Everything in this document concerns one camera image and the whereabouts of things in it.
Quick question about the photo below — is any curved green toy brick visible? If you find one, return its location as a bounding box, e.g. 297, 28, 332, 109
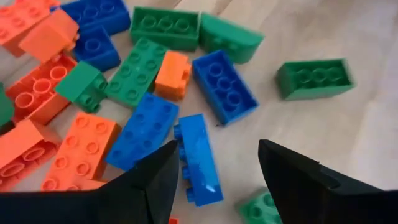
0, 81, 16, 128
198, 12, 266, 65

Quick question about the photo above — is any small orange toy brick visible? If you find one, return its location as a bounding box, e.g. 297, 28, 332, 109
18, 8, 80, 63
154, 50, 193, 101

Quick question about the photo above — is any small blue toy brick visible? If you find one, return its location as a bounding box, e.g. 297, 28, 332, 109
73, 26, 122, 73

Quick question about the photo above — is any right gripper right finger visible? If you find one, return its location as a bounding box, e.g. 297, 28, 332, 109
257, 139, 398, 224

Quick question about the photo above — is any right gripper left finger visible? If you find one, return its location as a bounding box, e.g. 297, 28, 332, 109
0, 139, 180, 224

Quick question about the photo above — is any long green toy brick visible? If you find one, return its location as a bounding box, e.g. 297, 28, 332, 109
275, 58, 357, 101
104, 37, 169, 109
129, 6, 201, 53

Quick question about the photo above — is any long blue toy brick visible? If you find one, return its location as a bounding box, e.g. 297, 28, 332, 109
49, 0, 132, 37
104, 92, 180, 173
192, 49, 260, 126
173, 113, 224, 207

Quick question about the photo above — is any small green toy brick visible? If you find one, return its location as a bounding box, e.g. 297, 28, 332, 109
54, 60, 109, 114
236, 185, 283, 224

